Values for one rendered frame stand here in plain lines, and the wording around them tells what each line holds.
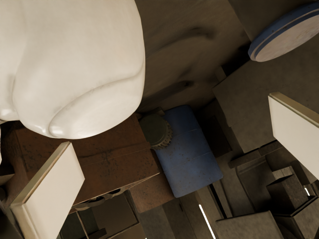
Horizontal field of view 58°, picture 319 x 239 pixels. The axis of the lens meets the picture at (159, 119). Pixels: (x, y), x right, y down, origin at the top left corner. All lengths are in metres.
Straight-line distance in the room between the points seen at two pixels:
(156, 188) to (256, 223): 1.09
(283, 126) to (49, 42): 0.19
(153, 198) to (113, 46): 3.05
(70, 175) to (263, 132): 2.23
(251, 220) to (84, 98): 3.11
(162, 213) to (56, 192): 4.28
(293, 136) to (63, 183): 0.13
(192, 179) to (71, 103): 2.75
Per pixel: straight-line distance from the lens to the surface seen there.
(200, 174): 2.98
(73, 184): 0.19
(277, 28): 1.07
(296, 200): 3.55
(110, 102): 0.27
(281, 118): 0.18
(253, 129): 2.41
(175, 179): 3.05
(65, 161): 0.18
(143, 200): 3.32
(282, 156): 3.89
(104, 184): 1.87
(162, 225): 4.52
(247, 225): 3.39
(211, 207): 7.19
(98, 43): 0.26
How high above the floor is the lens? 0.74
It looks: 13 degrees down
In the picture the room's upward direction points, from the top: 156 degrees clockwise
